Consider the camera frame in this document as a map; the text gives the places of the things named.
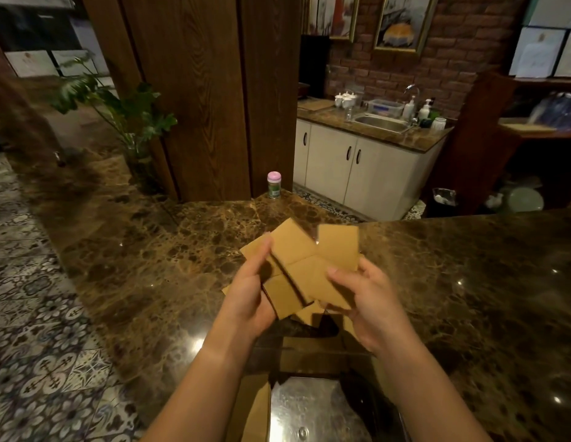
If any person's right forearm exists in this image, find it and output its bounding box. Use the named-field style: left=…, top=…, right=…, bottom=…
left=372, top=335, right=494, bottom=442

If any clear plastic container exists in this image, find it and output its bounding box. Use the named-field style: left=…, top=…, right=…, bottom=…
left=367, top=98, right=405, bottom=118

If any person's left forearm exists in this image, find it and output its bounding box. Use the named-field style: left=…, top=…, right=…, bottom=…
left=140, top=328, right=268, bottom=442

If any framed white certificate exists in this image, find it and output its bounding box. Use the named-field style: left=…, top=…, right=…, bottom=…
left=52, top=49, right=98, bottom=77
left=508, top=26, right=568, bottom=79
left=524, top=0, right=571, bottom=30
left=4, top=50, right=59, bottom=79
left=554, top=31, right=571, bottom=79

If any dark wooden shelf unit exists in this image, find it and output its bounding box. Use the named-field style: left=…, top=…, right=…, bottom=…
left=426, top=70, right=571, bottom=216

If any black trash bin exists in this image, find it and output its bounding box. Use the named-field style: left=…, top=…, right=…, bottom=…
left=425, top=187, right=459, bottom=219

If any pack of water bottles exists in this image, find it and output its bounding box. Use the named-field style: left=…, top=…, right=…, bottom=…
left=528, top=92, right=571, bottom=130

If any green potted plant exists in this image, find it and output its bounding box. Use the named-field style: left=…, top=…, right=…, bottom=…
left=50, top=54, right=178, bottom=195

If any person's right hand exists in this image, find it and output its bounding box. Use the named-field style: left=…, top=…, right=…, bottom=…
left=324, top=257, right=419, bottom=356

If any shiny metal tray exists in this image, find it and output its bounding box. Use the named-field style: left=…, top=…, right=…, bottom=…
left=269, top=376, right=374, bottom=442

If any steel kitchen sink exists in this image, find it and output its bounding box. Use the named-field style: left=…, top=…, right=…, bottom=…
left=351, top=112, right=413, bottom=135

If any white sink cabinet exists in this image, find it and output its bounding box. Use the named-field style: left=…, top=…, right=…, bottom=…
left=293, top=118, right=448, bottom=222

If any dark wooden pillar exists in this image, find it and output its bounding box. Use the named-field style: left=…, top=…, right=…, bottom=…
left=80, top=0, right=305, bottom=203

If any wooden cutting board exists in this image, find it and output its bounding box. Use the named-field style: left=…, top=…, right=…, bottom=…
left=297, top=98, right=336, bottom=112

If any black appliance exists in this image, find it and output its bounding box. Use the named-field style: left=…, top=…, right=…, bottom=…
left=298, top=35, right=332, bottom=100

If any gold framed painting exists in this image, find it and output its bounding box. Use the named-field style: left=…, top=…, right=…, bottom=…
left=304, top=0, right=361, bottom=43
left=373, top=0, right=441, bottom=56

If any pale green plate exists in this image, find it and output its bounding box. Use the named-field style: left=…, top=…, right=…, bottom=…
left=505, top=186, right=545, bottom=213

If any person's left hand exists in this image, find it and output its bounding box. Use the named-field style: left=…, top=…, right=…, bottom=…
left=215, top=235, right=278, bottom=344

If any brown cardboard sheet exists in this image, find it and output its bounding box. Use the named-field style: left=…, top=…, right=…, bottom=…
left=225, top=375, right=272, bottom=442

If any brown cardboard box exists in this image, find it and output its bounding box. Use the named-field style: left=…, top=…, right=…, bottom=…
left=221, top=218, right=362, bottom=339

